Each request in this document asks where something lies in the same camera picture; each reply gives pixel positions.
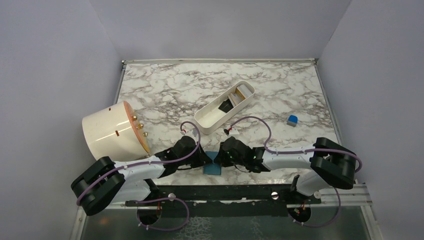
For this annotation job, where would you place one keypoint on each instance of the black card in tray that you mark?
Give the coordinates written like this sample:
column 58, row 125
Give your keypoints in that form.
column 226, row 106

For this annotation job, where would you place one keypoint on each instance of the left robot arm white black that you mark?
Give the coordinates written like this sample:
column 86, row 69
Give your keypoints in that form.
column 106, row 181

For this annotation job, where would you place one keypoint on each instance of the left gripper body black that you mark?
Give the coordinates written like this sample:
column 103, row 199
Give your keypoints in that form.
column 195, row 160

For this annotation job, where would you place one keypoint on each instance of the white oblong plastic tray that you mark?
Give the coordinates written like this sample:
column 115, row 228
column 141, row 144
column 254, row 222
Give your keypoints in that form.
column 213, row 115

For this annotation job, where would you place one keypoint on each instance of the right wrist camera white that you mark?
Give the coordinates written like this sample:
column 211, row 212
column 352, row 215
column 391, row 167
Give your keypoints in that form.
column 232, row 131

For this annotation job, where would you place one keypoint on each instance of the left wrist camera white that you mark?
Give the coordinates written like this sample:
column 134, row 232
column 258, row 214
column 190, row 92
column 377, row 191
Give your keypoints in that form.
column 190, row 132

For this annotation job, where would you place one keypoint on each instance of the black front mounting rail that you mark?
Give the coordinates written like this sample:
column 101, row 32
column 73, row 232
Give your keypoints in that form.
column 177, row 201

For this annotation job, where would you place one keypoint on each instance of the small blue grey block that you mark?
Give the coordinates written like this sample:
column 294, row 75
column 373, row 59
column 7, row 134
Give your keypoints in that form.
column 292, row 121

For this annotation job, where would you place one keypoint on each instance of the white cards stack in tray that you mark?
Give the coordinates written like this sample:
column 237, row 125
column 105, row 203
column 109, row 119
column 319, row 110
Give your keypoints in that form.
column 241, row 93

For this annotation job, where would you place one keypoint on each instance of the cream cylindrical container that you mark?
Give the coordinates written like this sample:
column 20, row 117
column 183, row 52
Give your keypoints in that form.
column 116, row 132

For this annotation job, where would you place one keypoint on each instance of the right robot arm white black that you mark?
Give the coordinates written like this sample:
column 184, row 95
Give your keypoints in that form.
column 329, row 164

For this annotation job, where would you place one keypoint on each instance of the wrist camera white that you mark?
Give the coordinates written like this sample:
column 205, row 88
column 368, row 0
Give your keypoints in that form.
column 232, row 131
column 190, row 132

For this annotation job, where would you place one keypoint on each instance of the blue leather card holder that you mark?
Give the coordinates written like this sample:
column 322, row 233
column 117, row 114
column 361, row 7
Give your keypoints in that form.
column 212, row 169

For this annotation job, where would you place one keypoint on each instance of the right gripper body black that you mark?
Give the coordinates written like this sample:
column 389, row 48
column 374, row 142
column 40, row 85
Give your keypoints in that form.
column 226, row 161

